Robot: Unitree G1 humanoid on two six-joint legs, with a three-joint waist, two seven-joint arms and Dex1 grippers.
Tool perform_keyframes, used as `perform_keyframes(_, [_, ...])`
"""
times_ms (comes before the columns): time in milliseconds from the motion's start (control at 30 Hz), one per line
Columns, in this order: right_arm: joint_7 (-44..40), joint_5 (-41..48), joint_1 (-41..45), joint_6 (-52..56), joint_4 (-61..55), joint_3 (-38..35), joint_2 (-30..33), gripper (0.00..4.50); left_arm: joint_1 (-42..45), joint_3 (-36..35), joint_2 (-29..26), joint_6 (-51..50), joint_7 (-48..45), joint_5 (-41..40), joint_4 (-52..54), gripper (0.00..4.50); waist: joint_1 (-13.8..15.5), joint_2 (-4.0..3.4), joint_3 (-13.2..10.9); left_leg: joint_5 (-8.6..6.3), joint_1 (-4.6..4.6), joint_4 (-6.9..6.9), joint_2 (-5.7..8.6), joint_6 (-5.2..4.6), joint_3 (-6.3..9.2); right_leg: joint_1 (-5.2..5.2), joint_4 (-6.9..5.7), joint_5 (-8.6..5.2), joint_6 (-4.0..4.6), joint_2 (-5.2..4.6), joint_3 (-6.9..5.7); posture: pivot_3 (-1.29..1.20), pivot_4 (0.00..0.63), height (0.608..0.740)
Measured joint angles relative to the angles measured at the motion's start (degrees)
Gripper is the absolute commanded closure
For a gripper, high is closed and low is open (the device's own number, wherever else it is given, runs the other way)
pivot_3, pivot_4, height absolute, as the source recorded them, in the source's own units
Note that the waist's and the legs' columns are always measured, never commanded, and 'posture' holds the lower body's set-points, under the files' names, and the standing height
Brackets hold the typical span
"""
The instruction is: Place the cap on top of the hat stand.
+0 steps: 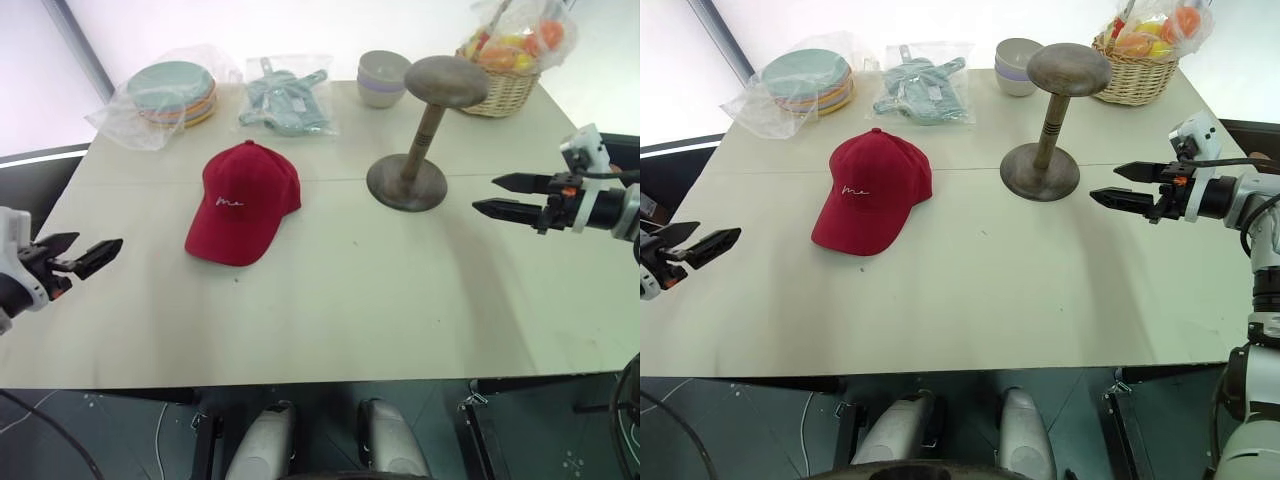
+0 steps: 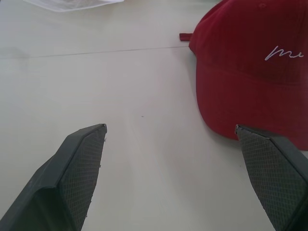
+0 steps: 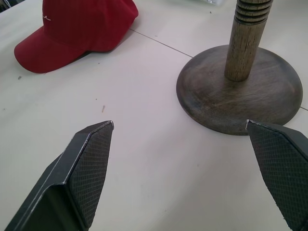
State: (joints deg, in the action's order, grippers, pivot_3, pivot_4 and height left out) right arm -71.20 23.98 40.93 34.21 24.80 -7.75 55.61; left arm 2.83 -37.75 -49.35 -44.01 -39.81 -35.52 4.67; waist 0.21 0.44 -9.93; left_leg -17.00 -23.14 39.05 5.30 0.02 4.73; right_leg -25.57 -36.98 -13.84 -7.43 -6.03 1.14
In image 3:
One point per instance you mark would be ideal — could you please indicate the clear plastic bag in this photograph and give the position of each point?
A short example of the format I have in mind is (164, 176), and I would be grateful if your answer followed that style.
(211, 2)

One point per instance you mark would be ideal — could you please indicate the red baseball cap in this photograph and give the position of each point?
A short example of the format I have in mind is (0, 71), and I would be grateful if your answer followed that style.
(79, 31)

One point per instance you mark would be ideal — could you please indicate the wooden hat stand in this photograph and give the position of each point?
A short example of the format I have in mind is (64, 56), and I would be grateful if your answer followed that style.
(240, 96)

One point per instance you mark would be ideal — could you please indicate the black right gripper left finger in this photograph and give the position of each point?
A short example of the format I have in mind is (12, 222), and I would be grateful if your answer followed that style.
(79, 178)

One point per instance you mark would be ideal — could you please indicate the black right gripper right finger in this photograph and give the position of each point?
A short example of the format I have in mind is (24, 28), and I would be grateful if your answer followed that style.
(286, 173)

